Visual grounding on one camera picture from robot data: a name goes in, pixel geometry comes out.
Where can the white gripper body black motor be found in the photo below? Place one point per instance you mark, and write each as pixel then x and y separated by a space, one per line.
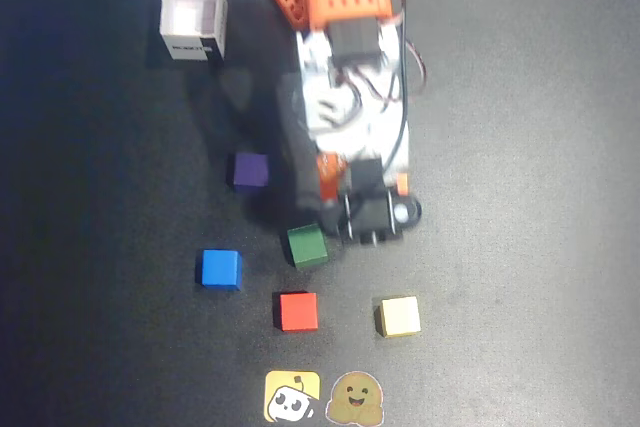
pixel 371 213

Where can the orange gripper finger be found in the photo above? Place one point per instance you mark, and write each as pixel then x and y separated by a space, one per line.
pixel 331 177

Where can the yellow wooden cube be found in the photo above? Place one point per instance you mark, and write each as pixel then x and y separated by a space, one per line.
pixel 399 316

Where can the orange wooden cube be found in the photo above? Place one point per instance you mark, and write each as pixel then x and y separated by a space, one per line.
pixel 403 183

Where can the green wooden cube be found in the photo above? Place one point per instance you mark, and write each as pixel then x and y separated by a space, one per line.
pixel 307 246

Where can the purple wooden cube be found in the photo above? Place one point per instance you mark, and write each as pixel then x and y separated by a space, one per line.
pixel 249 171

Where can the red wooden cube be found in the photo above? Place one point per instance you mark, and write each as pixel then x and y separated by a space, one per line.
pixel 297 312

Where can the blue wooden cube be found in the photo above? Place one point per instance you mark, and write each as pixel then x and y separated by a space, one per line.
pixel 220 269

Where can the black table mat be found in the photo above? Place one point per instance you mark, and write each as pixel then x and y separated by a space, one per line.
pixel 525 197

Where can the white open paper box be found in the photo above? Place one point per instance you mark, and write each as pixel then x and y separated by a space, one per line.
pixel 192 14

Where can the brown smiling face sticker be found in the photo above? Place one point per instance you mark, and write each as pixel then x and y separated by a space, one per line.
pixel 355 397

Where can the yellow robot face sticker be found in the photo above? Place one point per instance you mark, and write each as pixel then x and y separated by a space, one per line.
pixel 291 397

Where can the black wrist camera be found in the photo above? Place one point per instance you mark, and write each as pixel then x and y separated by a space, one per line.
pixel 380 217

